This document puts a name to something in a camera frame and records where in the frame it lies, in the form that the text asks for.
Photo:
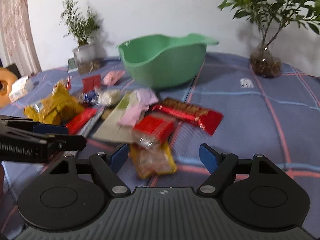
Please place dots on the orange donut cushion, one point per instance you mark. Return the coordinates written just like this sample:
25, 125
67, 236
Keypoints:
7, 78

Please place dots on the red clear snack packet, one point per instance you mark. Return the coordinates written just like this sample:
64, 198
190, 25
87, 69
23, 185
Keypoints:
153, 130

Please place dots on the yellow chips bag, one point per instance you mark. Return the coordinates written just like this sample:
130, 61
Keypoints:
57, 108

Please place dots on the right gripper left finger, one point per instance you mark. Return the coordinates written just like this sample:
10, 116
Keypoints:
74, 192

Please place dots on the blue plaid tablecloth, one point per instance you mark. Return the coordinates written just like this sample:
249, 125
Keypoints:
278, 118

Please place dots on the long red chocolate bar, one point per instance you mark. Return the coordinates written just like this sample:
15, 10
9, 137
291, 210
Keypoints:
206, 119

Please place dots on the small pink candy packet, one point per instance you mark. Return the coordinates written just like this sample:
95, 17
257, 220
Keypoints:
112, 77

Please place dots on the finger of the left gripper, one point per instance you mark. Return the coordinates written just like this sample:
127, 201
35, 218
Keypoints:
50, 129
21, 145

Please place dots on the dark red packet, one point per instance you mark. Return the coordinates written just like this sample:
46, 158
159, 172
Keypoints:
91, 83

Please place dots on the broad-leaf plant in glass vase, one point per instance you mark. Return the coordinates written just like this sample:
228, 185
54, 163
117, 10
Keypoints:
271, 17

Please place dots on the beige green snack pack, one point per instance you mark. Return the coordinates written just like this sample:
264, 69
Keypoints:
110, 130

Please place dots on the fine-leaf plant in white cup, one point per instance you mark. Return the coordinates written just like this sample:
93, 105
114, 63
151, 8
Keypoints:
83, 28

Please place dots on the orange clear cracker packet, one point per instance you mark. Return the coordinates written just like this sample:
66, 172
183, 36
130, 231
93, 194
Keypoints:
152, 162

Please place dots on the green plastic bowl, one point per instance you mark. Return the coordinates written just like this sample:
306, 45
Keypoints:
160, 61

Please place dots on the white tissue packet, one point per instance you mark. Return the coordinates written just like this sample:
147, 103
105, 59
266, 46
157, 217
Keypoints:
20, 88

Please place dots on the red slim snack stick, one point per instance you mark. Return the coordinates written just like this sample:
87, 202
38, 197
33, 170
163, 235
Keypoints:
79, 121

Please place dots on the pink floral curtain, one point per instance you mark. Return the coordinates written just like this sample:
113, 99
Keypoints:
17, 38

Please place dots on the white digital clock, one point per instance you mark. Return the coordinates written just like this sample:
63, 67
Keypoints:
71, 66

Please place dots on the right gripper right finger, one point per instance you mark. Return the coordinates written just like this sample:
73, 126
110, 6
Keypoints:
255, 192

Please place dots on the white nougat clear wrapper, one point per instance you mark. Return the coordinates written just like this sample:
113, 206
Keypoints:
109, 97

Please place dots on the pink snack wrapper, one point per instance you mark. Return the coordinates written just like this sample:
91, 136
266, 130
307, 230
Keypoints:
145, 98

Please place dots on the blue foil chocolate ball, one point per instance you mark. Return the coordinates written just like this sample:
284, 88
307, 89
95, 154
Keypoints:
90, 97

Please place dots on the red white printed snack bag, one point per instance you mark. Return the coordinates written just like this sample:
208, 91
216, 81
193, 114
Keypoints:
65, 82

